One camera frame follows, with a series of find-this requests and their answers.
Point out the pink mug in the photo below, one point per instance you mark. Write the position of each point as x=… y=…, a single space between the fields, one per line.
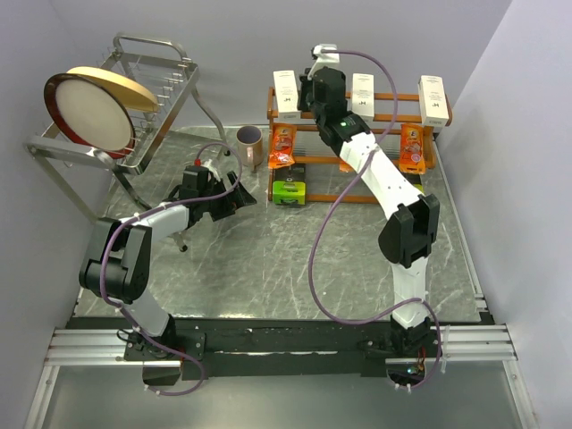
x=250 y=146

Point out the white box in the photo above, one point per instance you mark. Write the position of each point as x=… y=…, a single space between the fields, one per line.
x=432 y=101
x=287 y=95
x=362 y=96

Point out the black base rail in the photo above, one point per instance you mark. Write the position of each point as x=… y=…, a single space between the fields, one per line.
x=201 y=348

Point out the orange wooden shelf rack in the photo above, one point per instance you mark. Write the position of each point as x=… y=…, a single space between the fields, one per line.
x=368 y=158

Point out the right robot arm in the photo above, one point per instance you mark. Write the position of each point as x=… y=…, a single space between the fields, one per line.
x=412 y=218

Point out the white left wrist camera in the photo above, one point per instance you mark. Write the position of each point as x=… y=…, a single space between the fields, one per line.
x=213 y=166

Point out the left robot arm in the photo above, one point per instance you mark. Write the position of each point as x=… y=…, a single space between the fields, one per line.
x=116 y=265

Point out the red rimmed white plate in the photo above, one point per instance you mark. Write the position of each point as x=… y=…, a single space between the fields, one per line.
x=89 y=115

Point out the black green razor box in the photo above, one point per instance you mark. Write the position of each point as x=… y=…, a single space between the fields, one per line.
x=289 y=185
x=415 y=180

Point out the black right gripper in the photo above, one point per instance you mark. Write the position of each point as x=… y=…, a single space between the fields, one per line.
x=306 y=84

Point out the orange razor pack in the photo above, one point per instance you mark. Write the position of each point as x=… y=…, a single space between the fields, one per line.
x=282 y=144
x=412 y=159
x=344 y=167

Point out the tan wooden plate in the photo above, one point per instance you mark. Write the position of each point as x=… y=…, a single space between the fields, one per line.
x=131 y=94

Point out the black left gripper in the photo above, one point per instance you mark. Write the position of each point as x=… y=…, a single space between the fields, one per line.
x=237 y=198

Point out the aluminium frame rail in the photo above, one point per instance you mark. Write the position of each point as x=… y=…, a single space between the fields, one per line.
x=89 y=348

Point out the steel dish rack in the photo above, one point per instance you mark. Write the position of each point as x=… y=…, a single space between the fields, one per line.
x=162 y=66

